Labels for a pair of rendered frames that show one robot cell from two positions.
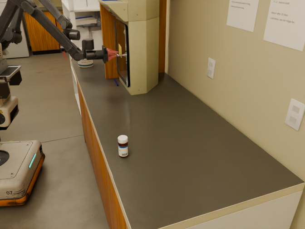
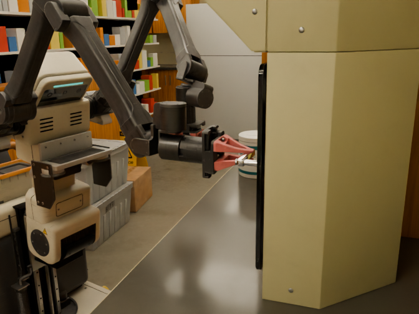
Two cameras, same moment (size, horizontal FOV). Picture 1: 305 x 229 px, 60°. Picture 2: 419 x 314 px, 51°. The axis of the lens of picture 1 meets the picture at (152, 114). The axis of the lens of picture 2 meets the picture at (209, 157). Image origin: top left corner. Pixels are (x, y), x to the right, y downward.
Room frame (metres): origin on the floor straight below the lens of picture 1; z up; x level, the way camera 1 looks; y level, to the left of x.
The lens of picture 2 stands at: (0.99, -0.26, 1.44)
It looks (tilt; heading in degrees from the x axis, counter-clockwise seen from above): 16 degrees down; 40
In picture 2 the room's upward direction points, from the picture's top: 1 degrees counter-clockwise
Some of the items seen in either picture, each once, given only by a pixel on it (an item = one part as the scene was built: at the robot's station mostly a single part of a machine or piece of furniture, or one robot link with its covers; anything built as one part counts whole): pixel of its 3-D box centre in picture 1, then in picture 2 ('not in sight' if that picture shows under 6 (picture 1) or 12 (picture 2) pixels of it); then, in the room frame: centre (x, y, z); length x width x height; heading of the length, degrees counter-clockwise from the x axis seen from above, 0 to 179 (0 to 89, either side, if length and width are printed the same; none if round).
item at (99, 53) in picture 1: (100, 54); (199, 150); (1.67, 0.34, 1.20); 0.07 x 0.07 x 0.10; 18
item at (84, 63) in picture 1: (85, 57); (256, 154); (2.27, 0.59, 1.02); 0.13 x 0.13 x 0.15
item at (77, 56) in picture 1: (84, 48); (163, 127); (1.65, 0.43, 1.24); 0.12 x 0.09 x 0.11; 95
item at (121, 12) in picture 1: (111, 9); (255, 23); (1.75, 0.25, 1.46); 0.32 x 0.11 x 0.10; 21
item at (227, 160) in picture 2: (111, 53); (231, 151); (1.69, 0.27, 1.20); 0.09 x 0.07 x 0.07; 108
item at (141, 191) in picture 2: not in sight; (127, 187); (3.29, 2.61, 0.14); 0.41 x 0.32 x 0.28; 27
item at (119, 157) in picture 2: not in sight; (87, 170); (2.73, 2.35, 0.49); 0.60 x 0.42 x 0.33; 21
